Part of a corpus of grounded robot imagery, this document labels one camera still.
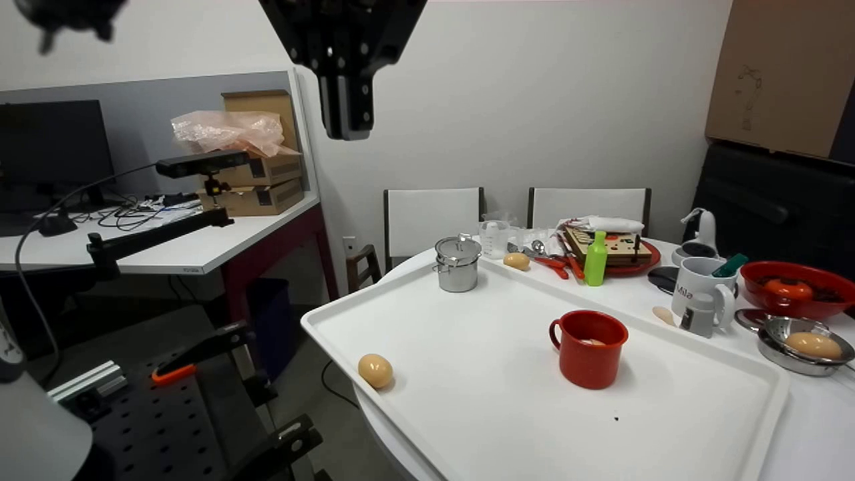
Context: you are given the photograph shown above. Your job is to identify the tangled desk cables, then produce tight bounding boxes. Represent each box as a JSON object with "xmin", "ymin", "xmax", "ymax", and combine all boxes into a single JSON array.
[{"xmin": 91, "ymin": 190, "xmax": 205, "ymax": 236}]

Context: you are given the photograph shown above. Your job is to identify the white rounded object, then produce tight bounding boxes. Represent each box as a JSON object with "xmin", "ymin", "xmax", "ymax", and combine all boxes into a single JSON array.
[{"xmin": 0, "ymin": 320, "xmax": 95, "ymax": 481}]

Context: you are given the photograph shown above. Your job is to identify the thin cardboard box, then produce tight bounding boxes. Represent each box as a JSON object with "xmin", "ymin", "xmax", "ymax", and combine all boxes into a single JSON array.
[{"xmin": 242, "ymin": 145, "xmax": 308, "ymax": 186}]

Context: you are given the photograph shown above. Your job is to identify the black monitor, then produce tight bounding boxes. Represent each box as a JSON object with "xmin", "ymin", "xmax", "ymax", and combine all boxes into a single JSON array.
[{"xmin": 0, "ymin": 98, "xmax": 117, "ymax": 238}]

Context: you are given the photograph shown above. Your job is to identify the white chair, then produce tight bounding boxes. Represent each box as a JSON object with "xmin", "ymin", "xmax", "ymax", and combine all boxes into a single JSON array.
[
  {"xmin": 382, "ymin": 185, "xmax": 488, "ymax": 270},
  {"xmin": 523, "ymin": 185, "xmax": 655, "ymax": 236}
]

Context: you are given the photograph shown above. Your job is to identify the red mug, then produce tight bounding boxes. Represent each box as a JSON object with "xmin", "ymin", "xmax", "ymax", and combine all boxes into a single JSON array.
[{"xmin": 545, "ymin": 307, "xmax": 632, "ymax": 393}]

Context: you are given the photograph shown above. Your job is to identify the black workbench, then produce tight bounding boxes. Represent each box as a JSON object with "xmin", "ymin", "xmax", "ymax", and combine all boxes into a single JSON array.
[{"xmin": 51, "ymin": 319, "xmax": 328, "ymax": 481}]

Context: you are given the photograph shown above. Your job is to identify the red handled pliers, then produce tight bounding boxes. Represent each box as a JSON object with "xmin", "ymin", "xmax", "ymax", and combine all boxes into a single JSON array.
[{"xmin": 517, "ymin": 240, "xmax": 571, "ymax": 283}]

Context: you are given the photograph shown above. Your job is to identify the aluminium rail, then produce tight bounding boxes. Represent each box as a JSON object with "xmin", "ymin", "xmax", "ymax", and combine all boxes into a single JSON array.
[{"xmin": 44, "ymin": 357, "xmax": 127, "ymax": 407}]

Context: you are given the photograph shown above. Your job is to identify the white plastic tray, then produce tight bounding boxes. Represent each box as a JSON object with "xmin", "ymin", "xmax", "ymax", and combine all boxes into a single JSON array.
[{"xmin": 298, "ymin": 250, "xmax": 794, "ymax": 481}]

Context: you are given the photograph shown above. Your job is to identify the white cloth red print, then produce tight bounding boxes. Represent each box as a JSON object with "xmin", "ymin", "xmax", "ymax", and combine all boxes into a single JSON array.
[{"xmin": 555, "ymin": 213, "xmax": 646, "ymax": 238}]

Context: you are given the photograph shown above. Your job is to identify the steel pot with lid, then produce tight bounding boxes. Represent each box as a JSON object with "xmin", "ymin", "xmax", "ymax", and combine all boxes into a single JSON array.
[{"xmin": 433, "ymin": 233, "xmax": 484, "ymax": 296}]

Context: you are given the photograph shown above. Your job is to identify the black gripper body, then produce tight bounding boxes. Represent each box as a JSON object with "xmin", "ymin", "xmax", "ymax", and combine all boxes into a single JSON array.
[{"xmin": 257, "ymin": 0, "xmax": 431, "ymax": 81}]

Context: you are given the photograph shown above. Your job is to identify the red plate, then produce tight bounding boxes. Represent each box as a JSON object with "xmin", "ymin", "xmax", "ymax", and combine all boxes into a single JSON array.
[{"xmin": 570, "ymin": 238, "xmax": 664, "ymax": 281}]

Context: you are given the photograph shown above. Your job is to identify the white desk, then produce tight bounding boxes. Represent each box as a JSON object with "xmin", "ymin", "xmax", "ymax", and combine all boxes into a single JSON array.
[{"xmin": 0, "ymin": 190, "xmax": 338, "ymax": 329}]

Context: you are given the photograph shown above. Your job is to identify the white printed mug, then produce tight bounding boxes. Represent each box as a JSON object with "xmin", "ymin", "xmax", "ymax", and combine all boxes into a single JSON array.
[{"xmin": 667, "ymin": 253, "xmax": 743, "ymax": 339}]

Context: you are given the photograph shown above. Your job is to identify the orange clamp handle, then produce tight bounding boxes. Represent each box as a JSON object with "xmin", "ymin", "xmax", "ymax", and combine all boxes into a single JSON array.
[{"xmin": 146, "ymin": 357, "xmax": 201, "ymax": 391}]

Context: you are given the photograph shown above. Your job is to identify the tall cardboard box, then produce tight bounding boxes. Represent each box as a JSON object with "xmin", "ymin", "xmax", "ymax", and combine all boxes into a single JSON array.
[{"xmin": 222, "ymin": 89, "xmax": 301, "ymax": 154}]

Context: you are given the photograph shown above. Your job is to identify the green marker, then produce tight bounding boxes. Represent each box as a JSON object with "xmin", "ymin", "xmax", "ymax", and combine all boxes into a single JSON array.
[{"xmin": 710, "ymin": 250, "xmax": 754, "ymax": 277}]

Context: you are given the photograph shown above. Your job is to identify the wide cardboard box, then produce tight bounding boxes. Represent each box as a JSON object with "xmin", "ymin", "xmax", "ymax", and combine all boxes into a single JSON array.
[{"xmin": 198, "ymin": 173, "xmax": 310, "ymax": 218}]

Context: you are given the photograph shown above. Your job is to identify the black stereo camera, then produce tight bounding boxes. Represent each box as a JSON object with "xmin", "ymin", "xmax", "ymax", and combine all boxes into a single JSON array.
[{"xmin": 151, "ymin": 150, "xmax": 254, "ymax": 182}]

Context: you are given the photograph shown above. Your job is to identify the large cardboard box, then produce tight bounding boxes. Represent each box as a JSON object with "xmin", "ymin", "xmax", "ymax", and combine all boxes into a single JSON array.
[{"xmin": 704, "ymin": 0, "xmax": 855, "ymax": 166}]

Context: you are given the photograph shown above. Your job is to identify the green plastic bottle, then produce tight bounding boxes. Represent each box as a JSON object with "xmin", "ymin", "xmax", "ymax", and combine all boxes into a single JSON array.
[{"xmin": 583, "ymin": 229, "xmax": 612, "ymax": 289}]

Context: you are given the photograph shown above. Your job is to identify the white spray bottle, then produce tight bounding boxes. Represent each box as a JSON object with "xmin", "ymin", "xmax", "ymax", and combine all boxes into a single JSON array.
[{"xmin": 678, "ymin": 205, "xmax": 722, "ymax": 253}]

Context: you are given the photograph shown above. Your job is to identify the wooden board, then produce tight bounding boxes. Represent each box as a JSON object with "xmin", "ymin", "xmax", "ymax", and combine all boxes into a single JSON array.
[{"xmin": 561, "ymin": 222, "xmax": 658, "ymax": 266}]

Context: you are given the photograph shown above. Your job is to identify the orange toy fruit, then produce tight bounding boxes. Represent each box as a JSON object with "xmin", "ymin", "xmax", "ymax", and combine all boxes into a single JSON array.
[{"xmin": 762, "ymin": 276, "xmax": 817, "ymax": 305}]

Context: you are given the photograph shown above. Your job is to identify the grey desk partition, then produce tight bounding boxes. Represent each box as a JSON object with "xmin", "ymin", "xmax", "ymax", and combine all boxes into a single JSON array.
[{"xmin": 0, "ymin": 69, "xmax": 310, "ymax": 205}]

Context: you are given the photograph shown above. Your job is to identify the clear plastic container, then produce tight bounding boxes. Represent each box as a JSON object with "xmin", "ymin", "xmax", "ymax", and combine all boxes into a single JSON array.
[{"xmin": 477, "ymin": 212, "xmax": 520, "ymax": 260}]

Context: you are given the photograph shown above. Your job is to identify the red bowl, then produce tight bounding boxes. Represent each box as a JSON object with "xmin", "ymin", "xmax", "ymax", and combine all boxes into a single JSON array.
[{"xmin": 737, "ymin": 260, "xmax": 855, "ymax": 320}]

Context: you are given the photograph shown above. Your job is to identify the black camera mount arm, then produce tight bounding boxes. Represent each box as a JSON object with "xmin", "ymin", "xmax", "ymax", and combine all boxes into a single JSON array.
[{"xmin": 83, "ymin": 173, "xmax": 238, "ymax": 281}]

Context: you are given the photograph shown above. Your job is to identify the cream oval piece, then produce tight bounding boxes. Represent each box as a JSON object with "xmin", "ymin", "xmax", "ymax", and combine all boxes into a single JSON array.
[{"xmin": 650, "ymin": 301, "xmax": 680, "ymax": 329}]

